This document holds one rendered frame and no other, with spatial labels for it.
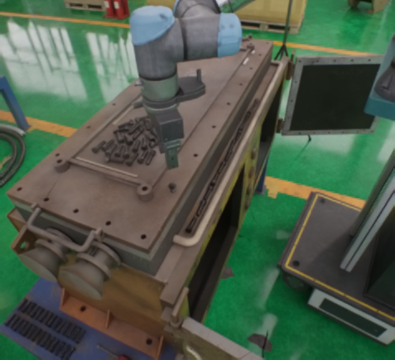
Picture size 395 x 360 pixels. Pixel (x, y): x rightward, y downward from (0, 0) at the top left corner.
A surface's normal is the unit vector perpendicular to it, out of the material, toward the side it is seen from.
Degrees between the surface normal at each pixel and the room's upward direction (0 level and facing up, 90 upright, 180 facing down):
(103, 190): 0
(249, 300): 0
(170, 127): 90
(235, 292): 0
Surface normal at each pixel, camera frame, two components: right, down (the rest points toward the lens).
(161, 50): 0.23, 0.66
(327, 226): -0.03, -0.73
